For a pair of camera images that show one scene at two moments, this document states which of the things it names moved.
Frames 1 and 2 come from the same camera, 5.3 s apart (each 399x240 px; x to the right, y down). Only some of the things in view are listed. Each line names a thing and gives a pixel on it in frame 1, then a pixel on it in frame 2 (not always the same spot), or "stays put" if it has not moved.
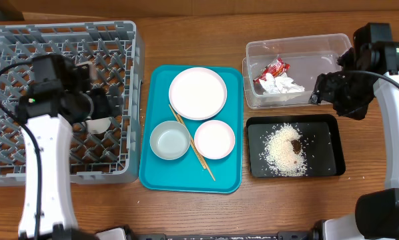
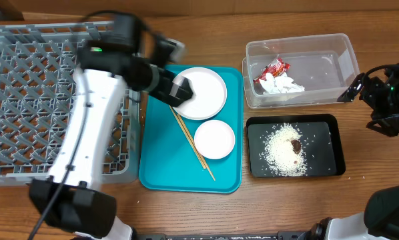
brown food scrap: (296, 146) stays put
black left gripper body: (100, 106) → (159, 90)
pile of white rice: (279, 155) stays put
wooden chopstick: (192, 142) stays put
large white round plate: (197, 93) stays put
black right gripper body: (327, 89) → (363, 91)
